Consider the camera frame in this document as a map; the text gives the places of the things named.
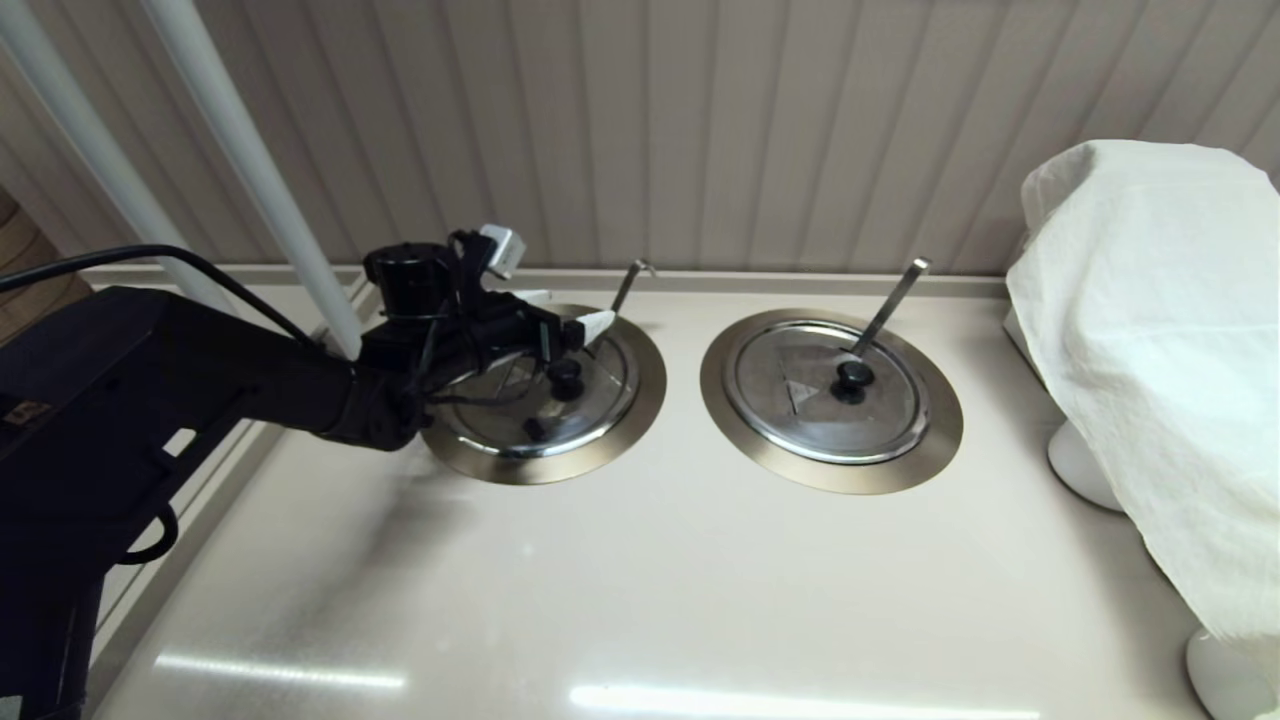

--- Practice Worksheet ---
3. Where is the steel ladle hooked handle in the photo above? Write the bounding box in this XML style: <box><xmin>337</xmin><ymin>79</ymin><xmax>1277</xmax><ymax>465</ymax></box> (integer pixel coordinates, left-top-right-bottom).
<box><xmin>608</xmin><ymin>260</ymin><xmax>657</xmax><ymax>316</ymax></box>

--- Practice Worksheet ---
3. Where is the hinged steel lid black knob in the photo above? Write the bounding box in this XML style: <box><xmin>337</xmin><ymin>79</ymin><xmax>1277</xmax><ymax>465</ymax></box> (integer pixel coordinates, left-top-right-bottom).
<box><xmin>724</xmin><ymin>320</ymin><xmax>931</xmax><ymax>464</ymax></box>
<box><xmin>435</xmin><ymin>318</ymin><xmax>639</xmax><ymax>459</ymax></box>

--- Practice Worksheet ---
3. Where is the grey metal pole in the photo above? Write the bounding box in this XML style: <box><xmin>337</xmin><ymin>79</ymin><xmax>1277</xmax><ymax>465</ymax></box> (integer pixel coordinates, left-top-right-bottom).
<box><xmin>0</xmin><ymin>0</ymin><xmax>236</xmax><ymax>316</ymax></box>
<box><xmin>140</xmin><ymin>0</ymin><xmax>363</xmax><ymax>359</ymax></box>

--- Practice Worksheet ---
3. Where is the bamboo steamer stack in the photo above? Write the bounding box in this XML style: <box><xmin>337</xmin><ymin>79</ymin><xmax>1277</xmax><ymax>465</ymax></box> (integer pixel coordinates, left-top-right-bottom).
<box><xmin>0</xmin><ymin>190</ymin><xmax>91</xmax><ymax>341</ymax></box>

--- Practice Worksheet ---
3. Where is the white round appliance foot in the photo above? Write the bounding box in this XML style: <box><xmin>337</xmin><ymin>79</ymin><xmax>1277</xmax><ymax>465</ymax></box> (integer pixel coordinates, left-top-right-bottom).
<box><xmin>1187</xmin><ymin>628</ymin><xmax>1276</xmax><ymax>720</ymax></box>
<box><xmin>1048</xmin><ymin>420</ymin><xmax>1126</xmax><ymax>513</ymax></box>

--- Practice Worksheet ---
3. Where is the white cloth cover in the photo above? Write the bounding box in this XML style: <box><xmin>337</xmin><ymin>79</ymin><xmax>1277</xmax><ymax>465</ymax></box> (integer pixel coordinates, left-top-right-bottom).
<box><xmin>1007</xmin><ymin>139</ymin><xmax>1280</xmax><ymax>651</ymax></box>

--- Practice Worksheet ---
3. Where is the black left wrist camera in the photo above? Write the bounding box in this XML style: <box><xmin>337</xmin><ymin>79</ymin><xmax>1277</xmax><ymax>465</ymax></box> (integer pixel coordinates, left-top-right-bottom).
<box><xmin>362</xmin><ymin>224</ymin><xmax>528</xmax><ymax>321</ymax></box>

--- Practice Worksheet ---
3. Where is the brushed steel well ring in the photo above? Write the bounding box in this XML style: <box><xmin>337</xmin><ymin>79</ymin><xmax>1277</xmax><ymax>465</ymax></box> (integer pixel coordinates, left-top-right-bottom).
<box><xmin>420</xmin><ymin>304</ymin><xmax>668</xmax><ymax>485</ymax></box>
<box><xmin>700</xmin><ymin>308</ymin><xmax>965</xmax><ymax>495</ymax></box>

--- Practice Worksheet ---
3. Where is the steel ladle flat handle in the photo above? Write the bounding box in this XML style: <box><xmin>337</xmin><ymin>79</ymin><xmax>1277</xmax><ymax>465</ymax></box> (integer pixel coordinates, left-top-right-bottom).
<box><xmin>854</xmin><ymin>257</ymin><xmax>932</xmax><ymax>359</ymax></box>

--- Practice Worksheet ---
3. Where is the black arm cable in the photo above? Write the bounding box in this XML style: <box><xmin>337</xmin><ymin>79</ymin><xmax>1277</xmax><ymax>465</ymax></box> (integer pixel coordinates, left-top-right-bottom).
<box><xmin>0</xmin><ymin>245</ymin><xmax>321</xmax><ymax>351</ymax></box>

